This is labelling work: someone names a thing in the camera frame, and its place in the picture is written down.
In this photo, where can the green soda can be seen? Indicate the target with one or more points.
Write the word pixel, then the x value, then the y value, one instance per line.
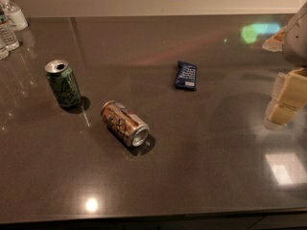
pixel 62 81

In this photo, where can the clear plastic water bottle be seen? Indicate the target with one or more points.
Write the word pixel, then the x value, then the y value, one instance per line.
pixel 6 33

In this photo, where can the blue snack bar wrapper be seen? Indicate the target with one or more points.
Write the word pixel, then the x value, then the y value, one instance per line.
pixel 186 76

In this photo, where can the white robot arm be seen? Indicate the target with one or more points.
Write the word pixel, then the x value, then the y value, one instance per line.
pixel 295 39

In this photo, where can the orange chip bag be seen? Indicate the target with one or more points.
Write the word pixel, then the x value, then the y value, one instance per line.
pixel 275 42

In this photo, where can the hand sanitizer pump bottle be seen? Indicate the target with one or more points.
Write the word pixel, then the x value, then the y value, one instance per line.
pixel 15 15

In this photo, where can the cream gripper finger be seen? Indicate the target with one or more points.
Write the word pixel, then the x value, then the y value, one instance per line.
pixel 289 94

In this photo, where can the orange soda can lying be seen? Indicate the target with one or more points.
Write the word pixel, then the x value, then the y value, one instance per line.
pixel 131 129

